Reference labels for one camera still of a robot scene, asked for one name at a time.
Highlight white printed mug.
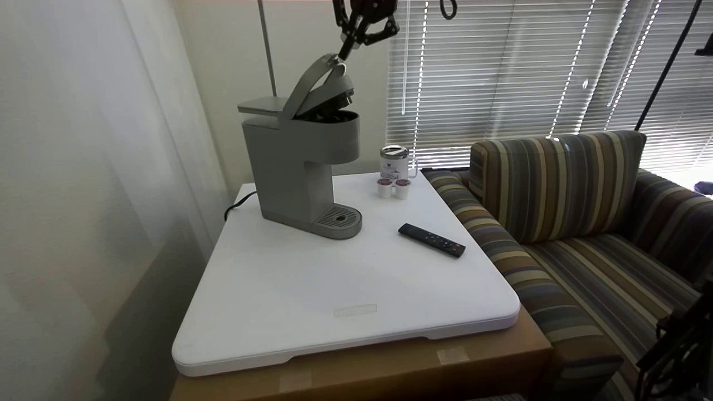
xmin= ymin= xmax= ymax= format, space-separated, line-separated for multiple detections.
xmin=378 ymin=143 xmax=413 ymax=185

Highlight black metal stand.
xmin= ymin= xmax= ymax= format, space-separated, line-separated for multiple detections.
xmin=633 ymin=276 xmax=713 ymax=401

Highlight striped sofa cushion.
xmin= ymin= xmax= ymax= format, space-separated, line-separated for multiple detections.
xmin=468 ymin=130 xmax=648 ymax=246

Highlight black tripod pole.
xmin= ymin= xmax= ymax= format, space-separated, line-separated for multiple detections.
xmin=633 ymin=0 xmax=704 ymax=133

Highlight brown table base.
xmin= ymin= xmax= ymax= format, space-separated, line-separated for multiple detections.
xmin=167 ymin=308 xmax=555 ymax=401

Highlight white window blinds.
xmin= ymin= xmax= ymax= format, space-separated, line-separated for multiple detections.
xmin=386 ymin=0 xmax=713 ymax=188

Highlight striped fabric sofa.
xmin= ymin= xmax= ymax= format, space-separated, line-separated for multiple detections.
xmin=421 ymin=131 xmax=713 ymax=401

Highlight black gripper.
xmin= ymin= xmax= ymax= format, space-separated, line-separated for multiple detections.
xmin=329 ymin=0 xmax=401 ymax=62

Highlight grey single-serve coffee machine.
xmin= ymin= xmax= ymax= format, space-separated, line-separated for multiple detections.
xmin=236 ymin=51 xmax=365 ymax=242

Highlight black remote control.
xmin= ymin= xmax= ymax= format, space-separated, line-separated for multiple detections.
xmin=396 ymin=221 xmax=468 ymax=260

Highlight black power cable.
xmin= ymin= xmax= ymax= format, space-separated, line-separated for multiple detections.
xmin=224 ymin=189 xmax=258 ymax=223

